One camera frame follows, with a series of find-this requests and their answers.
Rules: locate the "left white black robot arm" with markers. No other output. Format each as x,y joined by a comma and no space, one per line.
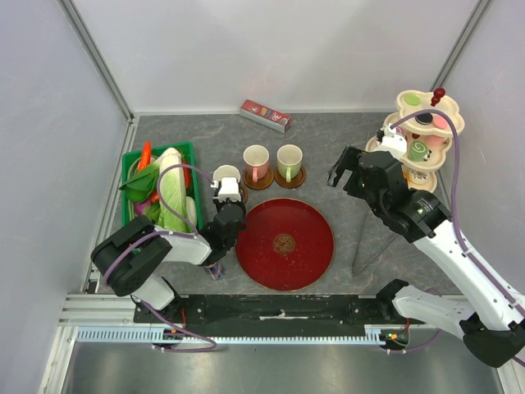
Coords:
129,258

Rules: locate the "pink swirl cake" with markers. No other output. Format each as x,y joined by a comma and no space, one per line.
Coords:
435,140

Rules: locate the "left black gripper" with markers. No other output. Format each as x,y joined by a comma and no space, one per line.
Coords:
239,201

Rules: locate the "green swirl cake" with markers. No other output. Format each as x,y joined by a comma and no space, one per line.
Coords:
418,152

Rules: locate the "energy drink can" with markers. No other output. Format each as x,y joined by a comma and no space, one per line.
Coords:
216,270

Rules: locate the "brown coaster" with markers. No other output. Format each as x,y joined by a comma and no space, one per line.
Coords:
295,182
261,184
244,194

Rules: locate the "cream three tier stand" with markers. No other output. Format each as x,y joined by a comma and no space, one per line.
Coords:
402,123

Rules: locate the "black sandwich cookie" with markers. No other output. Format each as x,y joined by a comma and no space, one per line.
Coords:
424,119

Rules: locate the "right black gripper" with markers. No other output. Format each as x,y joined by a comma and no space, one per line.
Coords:
348,160

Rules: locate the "red snack box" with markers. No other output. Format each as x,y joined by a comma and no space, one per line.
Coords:
265,116

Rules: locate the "green plastic basket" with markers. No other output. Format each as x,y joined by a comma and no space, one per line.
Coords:
130,161

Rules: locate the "green macaron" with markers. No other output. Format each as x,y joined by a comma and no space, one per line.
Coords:
412,99

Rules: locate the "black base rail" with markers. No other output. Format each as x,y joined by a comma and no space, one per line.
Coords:
209,309

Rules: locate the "toy napa cabbage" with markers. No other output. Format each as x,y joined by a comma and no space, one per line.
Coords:
159,193

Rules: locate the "green mug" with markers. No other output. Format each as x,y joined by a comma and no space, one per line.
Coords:
289,161

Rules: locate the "toy orange carrot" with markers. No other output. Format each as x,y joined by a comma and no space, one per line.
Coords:
145,158

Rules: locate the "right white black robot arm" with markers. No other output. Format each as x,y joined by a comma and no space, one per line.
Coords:
490,322

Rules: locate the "pink mug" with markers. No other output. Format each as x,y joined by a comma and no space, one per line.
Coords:
256,159

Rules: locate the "metal tongs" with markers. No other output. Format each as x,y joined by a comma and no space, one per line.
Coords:
373,241

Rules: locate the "pink macaron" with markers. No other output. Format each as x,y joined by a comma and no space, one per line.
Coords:
439,122

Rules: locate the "dark red round tray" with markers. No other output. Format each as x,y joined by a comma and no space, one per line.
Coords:
286,244

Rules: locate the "black mug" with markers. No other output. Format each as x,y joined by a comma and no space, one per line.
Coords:
226,171

